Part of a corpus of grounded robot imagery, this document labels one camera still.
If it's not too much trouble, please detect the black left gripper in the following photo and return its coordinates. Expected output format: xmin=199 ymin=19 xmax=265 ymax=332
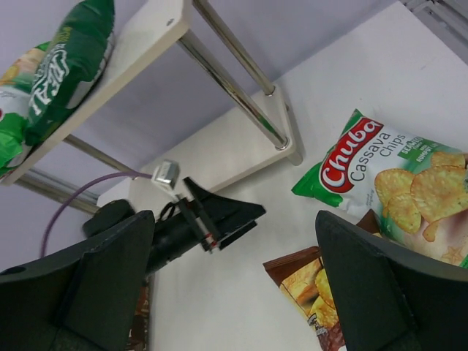
xmin=146 ymin=177 xmax=266 ymax=274

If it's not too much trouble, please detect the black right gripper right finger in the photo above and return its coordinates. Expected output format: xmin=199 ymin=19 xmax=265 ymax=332
xmin=315 ymin=211 xmax=467 ymax=350

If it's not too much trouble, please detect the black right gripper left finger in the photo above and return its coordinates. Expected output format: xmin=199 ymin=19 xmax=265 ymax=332
xmin=1 ymin=211 xmax=154 ymax=350

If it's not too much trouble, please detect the brown Chuba cassava chips bag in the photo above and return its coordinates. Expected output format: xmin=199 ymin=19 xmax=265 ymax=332
xmin=263 ymin=210 xmax=383 ymax=351

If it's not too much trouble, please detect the green Chuba seaweed chips bag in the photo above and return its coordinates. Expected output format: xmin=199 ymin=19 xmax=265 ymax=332
xmin=292 ymin=110 xmax=467 ymax=268

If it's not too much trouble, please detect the dark green Real chips bag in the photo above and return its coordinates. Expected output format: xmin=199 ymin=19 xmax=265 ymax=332
xmin=25 ymin=1 xmax=115 ymax=146

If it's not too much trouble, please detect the green Chuba cassava chips bag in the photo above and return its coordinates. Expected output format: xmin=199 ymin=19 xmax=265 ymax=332
xmin=0 ymin=42 xmax=49 ymax=176

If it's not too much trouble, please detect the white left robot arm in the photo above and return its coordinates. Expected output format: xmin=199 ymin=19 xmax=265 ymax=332
xmin=82 ymin=177 xmax=266 ymax=279

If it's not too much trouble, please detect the white two-tier wooden shelf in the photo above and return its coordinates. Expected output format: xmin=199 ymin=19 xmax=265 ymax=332
xmin=0 ymin=0 xmax=304 ymax=215

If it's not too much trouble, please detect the brown Kettle sea salt bag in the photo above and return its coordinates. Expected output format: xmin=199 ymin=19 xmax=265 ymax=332
xmin=125 ymin=278 xmax=151 ymax=351

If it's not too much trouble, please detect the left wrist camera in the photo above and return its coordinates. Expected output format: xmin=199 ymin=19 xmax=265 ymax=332
xmin=151 ymin=159 xmax=180 ymax=192

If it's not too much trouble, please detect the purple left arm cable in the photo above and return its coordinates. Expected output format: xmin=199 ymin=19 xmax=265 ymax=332
xmin=38 ymin=171 xmax=154 ymax=259

